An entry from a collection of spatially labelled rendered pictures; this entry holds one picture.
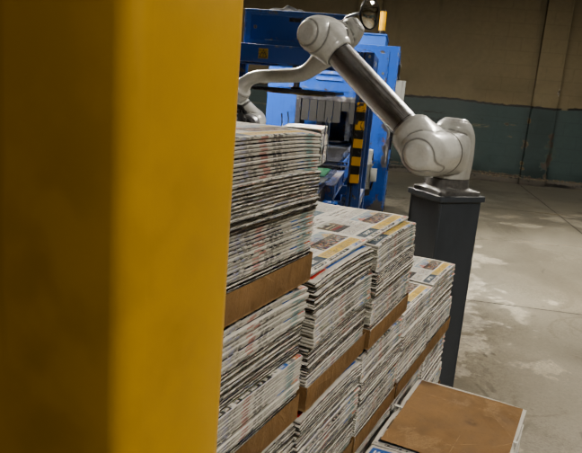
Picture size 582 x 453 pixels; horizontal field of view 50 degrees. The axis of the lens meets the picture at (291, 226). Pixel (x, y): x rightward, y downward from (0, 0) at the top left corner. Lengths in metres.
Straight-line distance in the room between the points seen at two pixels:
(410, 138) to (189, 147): 1.85
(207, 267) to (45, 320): 0.08
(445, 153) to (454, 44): 8.99
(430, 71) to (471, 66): 0.66
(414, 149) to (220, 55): 1.82
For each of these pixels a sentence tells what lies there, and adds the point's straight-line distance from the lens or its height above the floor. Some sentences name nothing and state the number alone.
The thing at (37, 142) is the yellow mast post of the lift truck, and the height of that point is 1.32.
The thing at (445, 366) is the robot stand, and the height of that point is 0.33.
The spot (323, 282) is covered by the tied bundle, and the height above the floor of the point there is 1.05.
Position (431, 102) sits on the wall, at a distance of 11.05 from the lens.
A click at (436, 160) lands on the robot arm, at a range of 2.12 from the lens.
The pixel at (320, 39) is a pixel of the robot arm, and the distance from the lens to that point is 2.33.
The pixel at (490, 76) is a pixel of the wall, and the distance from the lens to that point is 11.14.
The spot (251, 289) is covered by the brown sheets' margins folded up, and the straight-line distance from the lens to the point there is 0.78.
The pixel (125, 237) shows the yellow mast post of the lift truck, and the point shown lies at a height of 1.28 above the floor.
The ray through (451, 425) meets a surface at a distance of 1.58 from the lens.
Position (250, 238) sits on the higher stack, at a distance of 0.75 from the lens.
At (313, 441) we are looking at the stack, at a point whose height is 0.76.
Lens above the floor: 1.35
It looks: 13 degrees down
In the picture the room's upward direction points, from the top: 5 degrees clockwise
